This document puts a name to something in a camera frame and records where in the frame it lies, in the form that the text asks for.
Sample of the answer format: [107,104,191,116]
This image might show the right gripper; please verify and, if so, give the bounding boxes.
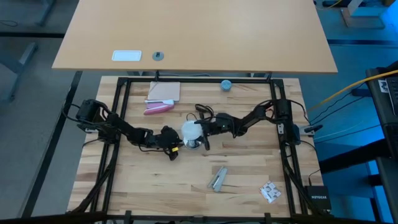
[194,112,234,151]

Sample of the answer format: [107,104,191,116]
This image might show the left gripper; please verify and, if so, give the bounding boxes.
[152,125,183,162]

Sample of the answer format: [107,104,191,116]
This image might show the white lightbulb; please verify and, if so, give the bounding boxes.
[181,120,205,142]

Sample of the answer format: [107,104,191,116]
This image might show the silver metal cup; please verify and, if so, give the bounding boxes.
[183,136,203,151]

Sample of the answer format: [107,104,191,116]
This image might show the black lamp power cord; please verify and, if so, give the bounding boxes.
[185,103,215,124]

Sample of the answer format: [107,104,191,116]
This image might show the grey white stapler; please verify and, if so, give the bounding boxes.
[207,166,229,193]

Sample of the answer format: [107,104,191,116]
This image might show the printed paper packet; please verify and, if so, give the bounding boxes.
[259,180,282,205]

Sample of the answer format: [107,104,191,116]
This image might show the light wooden desk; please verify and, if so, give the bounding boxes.
[51,0,339,74]

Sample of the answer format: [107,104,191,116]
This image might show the white rectangular label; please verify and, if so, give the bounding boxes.
[111,50,142,62]

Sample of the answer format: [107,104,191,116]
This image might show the grey desk foot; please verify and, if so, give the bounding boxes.
[0,42,39,103]

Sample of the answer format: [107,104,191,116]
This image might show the black equipment rack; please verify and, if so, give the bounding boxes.
[365,60,398,224]

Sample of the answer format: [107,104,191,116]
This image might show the grey stand base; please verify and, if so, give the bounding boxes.
[340,0,396,30]

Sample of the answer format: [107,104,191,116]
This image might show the black Netgear switch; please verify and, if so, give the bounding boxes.
[303,185,332,211]

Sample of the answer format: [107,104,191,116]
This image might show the black floor cable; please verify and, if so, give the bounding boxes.
[313,124,382,141]

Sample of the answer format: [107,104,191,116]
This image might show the yellow cable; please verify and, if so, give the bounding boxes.
[310,68,398,110]

